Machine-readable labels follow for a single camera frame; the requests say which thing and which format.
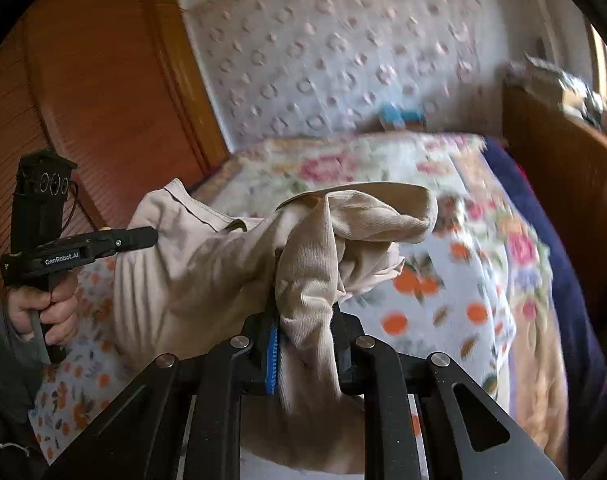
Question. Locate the stack of books and papers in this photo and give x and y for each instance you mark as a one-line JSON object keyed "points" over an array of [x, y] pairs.
{"points": [[558, 87]]}

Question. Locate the circle pattern sheer curtain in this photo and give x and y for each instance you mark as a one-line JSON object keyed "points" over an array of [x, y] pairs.
{"points": [[333, 45]]}

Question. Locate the brown wooden wardrobe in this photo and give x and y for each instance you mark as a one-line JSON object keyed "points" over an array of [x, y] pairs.
{"points": [[98, 85]]}

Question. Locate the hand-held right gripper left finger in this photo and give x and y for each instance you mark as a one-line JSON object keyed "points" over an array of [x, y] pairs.
{"points": [[272, 360]]}

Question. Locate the wooden side cabinet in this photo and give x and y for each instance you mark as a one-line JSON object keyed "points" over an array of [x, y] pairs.
{"points": [[568, 175]]}

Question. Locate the person's left hand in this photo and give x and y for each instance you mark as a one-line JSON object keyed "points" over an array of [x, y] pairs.
{"points": [[60, 312]]}

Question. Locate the beige printed T-shirt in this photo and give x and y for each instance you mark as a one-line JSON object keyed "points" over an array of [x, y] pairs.
{"points": [[183, 280]]}

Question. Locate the blue tissue pack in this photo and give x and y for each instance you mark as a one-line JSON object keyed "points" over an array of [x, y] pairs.
{"points": [[398, 116]]}

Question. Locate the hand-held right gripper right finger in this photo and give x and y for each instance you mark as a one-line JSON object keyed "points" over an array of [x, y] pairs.
{"points": [[344, 342]]}

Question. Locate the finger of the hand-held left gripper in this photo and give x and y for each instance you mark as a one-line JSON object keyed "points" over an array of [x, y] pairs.
{"points": [[128, 238]]}

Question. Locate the window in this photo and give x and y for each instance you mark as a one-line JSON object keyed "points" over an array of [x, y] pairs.
{"points": [[606, 65]]}

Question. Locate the person's left forearm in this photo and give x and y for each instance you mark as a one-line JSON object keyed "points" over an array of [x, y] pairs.
{"points": [[3, 390]]}

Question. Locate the pink floral blanket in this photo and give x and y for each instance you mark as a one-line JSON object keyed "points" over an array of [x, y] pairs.
{"points": [[358, 165]]}

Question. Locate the navy blue blanket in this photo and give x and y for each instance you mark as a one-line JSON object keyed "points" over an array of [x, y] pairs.
{"points": [[573, 285]]}

